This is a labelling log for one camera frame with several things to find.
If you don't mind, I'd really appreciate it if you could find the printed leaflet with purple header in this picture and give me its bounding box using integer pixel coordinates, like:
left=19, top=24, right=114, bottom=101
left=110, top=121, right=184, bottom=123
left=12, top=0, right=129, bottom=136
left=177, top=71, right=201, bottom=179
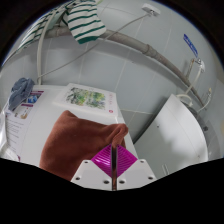
left=2, top=89, right=45, bottom=162

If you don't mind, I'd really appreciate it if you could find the blue wall sign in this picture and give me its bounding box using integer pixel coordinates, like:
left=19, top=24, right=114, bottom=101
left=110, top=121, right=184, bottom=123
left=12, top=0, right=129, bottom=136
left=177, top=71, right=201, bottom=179
left=182, top=32, right=200, bottom=59

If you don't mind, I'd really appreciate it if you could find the white box with green print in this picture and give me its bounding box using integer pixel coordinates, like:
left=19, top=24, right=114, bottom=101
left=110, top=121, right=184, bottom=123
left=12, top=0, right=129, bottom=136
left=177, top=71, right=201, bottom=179
left=52, top=82, right=120, bottom=118

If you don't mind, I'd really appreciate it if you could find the white upright pipe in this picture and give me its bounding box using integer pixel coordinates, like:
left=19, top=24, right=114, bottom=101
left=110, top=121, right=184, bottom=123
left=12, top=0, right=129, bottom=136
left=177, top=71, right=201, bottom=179
left=35, top=9, right=56, bottom=86

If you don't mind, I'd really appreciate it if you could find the white appliance hose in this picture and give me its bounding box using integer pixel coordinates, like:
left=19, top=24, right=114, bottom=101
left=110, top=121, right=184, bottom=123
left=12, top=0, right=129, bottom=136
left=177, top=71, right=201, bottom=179
left=175, top=68, right=205, bottom=108

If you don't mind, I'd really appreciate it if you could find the white appliance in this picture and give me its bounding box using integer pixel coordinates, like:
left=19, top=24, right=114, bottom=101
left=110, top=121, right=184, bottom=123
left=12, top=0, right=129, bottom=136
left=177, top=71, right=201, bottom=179
left=132, top=93, right=210, bottom=180

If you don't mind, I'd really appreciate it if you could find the grey-blue crumpled cloth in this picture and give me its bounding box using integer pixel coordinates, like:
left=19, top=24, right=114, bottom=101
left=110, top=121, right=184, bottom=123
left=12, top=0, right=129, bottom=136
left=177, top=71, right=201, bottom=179
left=6, top=76, right=36, bottom=112

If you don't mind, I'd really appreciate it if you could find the grey wall pipe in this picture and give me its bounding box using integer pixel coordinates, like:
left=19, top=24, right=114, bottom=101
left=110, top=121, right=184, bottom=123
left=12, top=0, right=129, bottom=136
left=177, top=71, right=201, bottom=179
left=3, top=25, right=205, bottom=108

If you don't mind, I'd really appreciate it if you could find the white cable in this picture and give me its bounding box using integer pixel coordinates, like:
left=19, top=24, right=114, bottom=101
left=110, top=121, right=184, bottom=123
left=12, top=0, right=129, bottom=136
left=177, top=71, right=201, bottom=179
left=35, top=13, right=148, bottom=81

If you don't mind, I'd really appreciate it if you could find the brown towel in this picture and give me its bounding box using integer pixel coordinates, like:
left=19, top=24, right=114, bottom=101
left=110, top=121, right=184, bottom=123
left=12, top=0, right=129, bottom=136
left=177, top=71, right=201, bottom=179
left=38, top=109, right=130, bottom=182

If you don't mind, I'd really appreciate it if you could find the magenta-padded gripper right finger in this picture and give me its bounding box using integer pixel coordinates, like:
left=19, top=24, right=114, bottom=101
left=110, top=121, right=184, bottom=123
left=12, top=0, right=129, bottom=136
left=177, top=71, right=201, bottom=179
left=114, top=143, right=157, bottom=191

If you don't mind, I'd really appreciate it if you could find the wall faucet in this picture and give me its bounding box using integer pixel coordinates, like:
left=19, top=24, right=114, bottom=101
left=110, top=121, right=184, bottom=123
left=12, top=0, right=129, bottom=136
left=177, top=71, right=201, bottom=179
left=189, top=57, right=206, bottom=78

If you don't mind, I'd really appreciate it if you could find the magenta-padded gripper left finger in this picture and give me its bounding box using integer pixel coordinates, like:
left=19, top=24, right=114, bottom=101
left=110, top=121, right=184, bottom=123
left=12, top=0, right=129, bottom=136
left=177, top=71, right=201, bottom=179
left=70, top=143, right=115, bottom=191

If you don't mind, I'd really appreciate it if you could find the green-striped white towel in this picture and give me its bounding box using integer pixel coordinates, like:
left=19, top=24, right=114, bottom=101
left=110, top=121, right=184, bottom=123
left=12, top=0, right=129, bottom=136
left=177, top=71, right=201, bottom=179
left=17, top=0, right=108, bottom=52

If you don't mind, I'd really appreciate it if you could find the white wall socket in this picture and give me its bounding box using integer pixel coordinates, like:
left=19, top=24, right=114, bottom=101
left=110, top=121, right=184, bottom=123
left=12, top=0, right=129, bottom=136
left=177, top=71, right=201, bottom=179
left=141, top=2, right=162, bottom=17

